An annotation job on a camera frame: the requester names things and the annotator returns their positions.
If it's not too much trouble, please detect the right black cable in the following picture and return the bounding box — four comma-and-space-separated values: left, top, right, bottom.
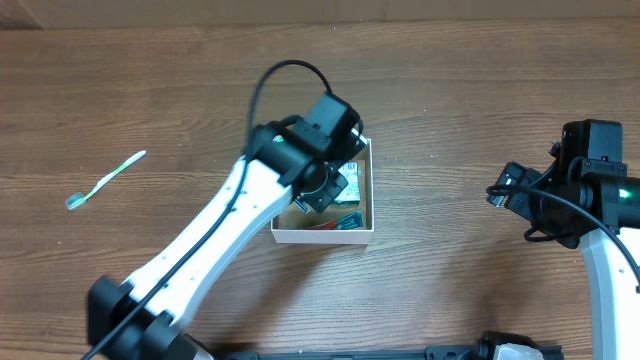
485, 157, 640, 294

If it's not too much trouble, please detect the green white toothbrush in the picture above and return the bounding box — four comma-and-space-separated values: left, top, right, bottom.
65, 150, 147, 211

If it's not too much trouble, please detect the black cable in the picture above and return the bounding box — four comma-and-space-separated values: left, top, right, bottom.
485, 157, 640, 294
79, 59, 334, 360

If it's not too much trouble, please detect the green white soap bar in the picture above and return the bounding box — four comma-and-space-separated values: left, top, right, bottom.
334, 162, 361, 206

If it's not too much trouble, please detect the blue disposable razor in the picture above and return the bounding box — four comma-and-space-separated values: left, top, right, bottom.
293, 197, 310, 214

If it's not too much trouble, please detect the left black cable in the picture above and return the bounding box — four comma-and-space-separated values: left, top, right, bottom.
79, 59, 334, 360

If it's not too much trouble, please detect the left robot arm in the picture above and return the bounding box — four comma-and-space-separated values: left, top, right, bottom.
85, 92, 366, 359

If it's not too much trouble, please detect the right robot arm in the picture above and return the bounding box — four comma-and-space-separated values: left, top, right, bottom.
486, 119, 639, 359

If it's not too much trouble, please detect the green red toothpaste tube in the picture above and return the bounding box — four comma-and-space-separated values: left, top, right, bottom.
307, 211, 364, 230

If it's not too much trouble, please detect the white cardboard box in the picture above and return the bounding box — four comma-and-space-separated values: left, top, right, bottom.
270, 139, 375, 245

